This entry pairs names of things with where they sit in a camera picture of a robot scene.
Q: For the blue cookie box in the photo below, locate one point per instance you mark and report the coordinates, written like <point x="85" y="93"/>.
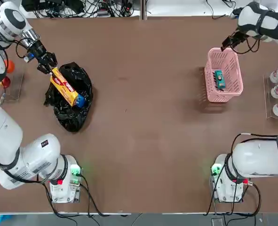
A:
<point x="81" y="101"/>

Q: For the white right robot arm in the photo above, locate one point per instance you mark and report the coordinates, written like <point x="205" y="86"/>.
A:
<point x="254" y="157"/>

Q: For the orange fruit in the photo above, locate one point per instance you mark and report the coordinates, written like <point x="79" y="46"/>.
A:
<point x="9" y="66"/>

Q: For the clear acrylic bottle shelf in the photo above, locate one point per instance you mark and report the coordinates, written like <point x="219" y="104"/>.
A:
<point x="268" y="106"/>

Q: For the clear acrylic fruit stand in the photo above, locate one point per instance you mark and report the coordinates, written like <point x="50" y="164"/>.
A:
<point x="16" y="89"/>

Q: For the yellow wafer box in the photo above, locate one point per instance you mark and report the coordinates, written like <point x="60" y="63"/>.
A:
<point x="63" y="87"/>

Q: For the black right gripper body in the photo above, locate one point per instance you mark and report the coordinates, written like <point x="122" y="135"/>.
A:
<point x="240" y="36"/>

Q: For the red yellow apple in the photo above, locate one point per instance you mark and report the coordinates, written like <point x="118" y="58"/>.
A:
<point x="6" y="82"/>

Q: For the black plastic bag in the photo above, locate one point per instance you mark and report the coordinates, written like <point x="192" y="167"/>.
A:
<point x="68" y="117"/>

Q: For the pink plastic basket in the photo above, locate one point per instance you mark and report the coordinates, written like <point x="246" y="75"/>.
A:
<point x="214" y="94"/>

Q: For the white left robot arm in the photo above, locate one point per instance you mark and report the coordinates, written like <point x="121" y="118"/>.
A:
<point x="4" y="136"/>

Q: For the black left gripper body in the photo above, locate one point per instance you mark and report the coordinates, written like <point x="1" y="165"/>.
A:
<point x="38" y="53"/>

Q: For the teal snack packet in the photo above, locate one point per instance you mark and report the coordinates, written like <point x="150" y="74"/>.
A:
<point x="220" y="80"/>

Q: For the aluminium frame post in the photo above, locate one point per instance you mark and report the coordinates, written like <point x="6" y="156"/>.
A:
<point x="143" y="9"/>

